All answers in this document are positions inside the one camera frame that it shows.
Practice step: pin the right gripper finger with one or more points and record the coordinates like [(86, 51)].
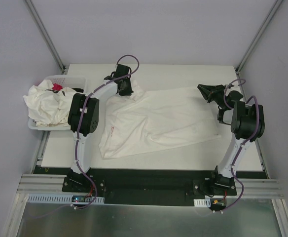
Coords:
[(207, 95), (209, 88)]

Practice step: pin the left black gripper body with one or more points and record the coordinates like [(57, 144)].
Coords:
[(125, 88)]

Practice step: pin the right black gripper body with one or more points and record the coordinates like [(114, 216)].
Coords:
[(213, 92)]

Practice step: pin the white red-print t-shirt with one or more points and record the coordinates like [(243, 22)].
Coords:
[(158, 120)]

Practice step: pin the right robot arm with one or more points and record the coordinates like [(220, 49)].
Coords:
[(246, 125)]

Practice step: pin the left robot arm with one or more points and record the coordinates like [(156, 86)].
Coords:
[(84, 113)]

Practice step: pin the white plastic laundry basket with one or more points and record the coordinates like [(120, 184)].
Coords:
[(78, 83)]

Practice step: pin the pink t-shirt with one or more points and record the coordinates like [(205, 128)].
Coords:
[(57, 86)]

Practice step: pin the white t-shirt pile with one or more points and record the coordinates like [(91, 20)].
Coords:
[(48, 107)]

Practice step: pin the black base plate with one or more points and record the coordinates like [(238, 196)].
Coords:
[(149, 187)]

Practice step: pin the right aluminium frame post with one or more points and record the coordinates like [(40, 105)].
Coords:
[(259, 34)]

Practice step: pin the aluminium frame post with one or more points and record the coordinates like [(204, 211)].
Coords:
[(259, 34), (44, 34)]

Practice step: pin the right white cable duct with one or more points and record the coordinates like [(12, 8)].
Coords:
[(202, 202)]

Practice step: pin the white cable duct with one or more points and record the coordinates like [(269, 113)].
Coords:
[(59, 199), (202, 202)]

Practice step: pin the left aluminium frame post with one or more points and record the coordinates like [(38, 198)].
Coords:
[(44, 34)]

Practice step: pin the aluminium front rail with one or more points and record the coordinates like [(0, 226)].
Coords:
[(52, 184)]

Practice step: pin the left white cable duct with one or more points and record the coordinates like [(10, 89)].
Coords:
[(59, 199)]

